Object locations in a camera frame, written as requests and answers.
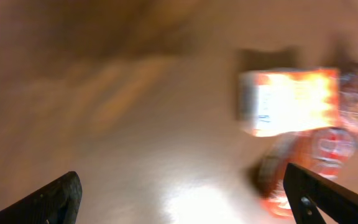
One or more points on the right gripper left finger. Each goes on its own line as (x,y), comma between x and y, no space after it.
(57,202)

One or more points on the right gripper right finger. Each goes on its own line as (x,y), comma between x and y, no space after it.
(308,193)

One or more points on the red orange snack bag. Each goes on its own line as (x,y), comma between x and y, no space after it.
(323,151)

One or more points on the orange small carton box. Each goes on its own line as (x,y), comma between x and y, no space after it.
(282,100)

